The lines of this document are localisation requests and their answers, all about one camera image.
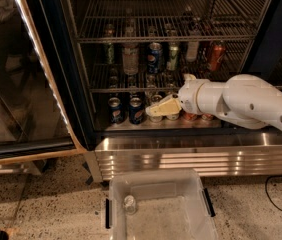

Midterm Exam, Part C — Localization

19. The stainless steel fridge base grille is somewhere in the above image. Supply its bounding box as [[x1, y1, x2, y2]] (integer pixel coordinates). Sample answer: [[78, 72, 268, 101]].
[[84, 132, 282, 182]]

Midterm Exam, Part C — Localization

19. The glass fridge door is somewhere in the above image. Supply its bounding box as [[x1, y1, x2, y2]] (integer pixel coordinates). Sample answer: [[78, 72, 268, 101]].
[[0, 0, 84, 164]]

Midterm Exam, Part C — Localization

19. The clear plastic water bottle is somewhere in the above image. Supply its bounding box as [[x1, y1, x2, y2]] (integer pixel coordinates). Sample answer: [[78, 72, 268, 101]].
[[122, 26, 139, 76]]

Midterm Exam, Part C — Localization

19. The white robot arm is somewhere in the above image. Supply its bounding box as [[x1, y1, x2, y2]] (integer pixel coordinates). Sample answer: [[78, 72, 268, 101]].
[[146, 74, 282, 131]]

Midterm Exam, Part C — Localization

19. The green sprite can middle shelf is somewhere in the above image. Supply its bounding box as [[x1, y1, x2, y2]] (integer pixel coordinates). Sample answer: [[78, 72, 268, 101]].
[[167, 42, 179, 71]]

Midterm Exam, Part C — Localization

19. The red coke can middle shelf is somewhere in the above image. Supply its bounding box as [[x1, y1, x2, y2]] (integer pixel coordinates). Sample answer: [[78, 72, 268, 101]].
[[207, 41, 226, 71]]

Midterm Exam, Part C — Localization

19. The white green can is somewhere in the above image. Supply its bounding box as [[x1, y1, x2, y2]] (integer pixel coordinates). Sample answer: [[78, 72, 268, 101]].
[[166, 113, 179, 121], [149, 94, 163, 123]]

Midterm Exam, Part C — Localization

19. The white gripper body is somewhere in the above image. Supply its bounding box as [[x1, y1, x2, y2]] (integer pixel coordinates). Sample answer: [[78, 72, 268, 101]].
[[178, 79, 209, 114]]

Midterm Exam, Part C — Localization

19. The blue pepsi can shelf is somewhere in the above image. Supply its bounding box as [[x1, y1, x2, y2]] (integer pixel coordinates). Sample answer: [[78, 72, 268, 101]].
[[147, 42, 163, 74]]

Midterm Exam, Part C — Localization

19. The wire shelf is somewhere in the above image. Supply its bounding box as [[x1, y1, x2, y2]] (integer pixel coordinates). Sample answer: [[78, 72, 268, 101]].
[[77, 0, 271, 43], [88, 40, 252, 94]]

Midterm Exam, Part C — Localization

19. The blue pepsi can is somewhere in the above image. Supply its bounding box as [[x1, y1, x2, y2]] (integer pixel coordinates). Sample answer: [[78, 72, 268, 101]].
[[108, 97, 124, 123], [129, 97, 144, 125]]

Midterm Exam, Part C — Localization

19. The upper wire shelf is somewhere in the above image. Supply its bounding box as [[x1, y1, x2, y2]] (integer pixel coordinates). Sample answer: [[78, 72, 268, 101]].
[[77, 0, 271, 43]]

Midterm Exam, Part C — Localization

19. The orange can bottom right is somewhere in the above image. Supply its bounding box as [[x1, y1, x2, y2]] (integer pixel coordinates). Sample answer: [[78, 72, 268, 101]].
[[201, 113, 214, 121]]

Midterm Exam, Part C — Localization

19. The blue pepsi can bottom left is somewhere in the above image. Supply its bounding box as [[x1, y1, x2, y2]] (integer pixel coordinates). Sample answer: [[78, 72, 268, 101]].
[[108, 97, 124, 123]]

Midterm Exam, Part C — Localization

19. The clear glass jar in bin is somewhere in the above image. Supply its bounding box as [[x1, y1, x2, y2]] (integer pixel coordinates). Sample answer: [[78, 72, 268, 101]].
[[123, 195, 137, 215]]

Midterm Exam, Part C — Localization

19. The middle wire shelf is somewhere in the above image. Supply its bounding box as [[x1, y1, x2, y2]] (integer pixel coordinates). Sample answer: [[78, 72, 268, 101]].
[[88, 40, 252, 94]]

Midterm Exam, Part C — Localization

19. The white can middle shelf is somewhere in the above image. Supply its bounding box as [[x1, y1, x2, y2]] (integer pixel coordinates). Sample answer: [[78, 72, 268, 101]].
[[186, 41, 199, 62]]

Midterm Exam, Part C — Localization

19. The green can middle shelf left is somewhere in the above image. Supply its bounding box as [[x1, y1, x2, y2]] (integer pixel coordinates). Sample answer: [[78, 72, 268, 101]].
[[103, 24, 115, 64]]

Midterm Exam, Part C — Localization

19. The clear plastic storage bin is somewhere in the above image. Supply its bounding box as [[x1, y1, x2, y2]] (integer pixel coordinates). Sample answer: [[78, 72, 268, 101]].
[[106, 169, 218, 240]]

